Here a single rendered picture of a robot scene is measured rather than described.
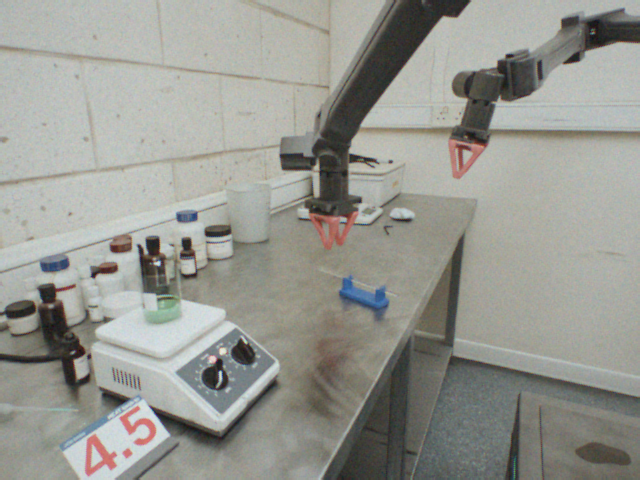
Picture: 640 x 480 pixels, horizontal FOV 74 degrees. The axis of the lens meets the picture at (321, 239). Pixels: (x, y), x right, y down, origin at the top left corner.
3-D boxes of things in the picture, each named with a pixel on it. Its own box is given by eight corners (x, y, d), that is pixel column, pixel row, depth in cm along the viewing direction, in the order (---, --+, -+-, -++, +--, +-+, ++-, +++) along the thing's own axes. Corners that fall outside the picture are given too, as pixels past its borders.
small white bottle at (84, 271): (103, 304, 80) (96, 264, 78) (91, 312, 77) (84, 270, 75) (89, 303, 81) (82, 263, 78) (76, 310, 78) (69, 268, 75)
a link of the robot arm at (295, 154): (337, 154, 70) (340, 108, 72) (268, 153, 71) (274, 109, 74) (342, 185, 81) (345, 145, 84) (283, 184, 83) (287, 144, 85)
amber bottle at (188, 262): (185, 271, 97) (181, 235, 94) (199, 271, 96) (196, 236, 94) (179, 277, 93) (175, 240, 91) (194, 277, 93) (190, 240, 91)
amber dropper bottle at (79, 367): (61, 385, 56) (51, 338, 54) (69, 372, 59) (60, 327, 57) (86, 382, 57) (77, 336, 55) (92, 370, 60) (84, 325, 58)
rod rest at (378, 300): (389, 303, 80) (390, 286, 79) (378, 309, 78) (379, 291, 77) (349, 289, 87) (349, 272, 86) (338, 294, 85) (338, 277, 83)
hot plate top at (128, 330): (229, 316, 58) (229, 310, 58) (164, 360, 48) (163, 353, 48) (163, 300, 63) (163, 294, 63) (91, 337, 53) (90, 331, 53)
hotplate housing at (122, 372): (281, 377, 58) (280, 325, 56) (221, 442, 47) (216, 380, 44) (159, 341, 67) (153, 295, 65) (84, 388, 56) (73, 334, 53)
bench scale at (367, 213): (369, 227, 135) (369, 212, 133) (295, 219, 144) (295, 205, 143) (383, 214, 151) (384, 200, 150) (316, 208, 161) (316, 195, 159)
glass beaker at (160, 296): (185, 327, 54) (179, 268, 52) (140, 333, 53) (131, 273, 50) (185, 307, 60) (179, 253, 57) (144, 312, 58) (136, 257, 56)
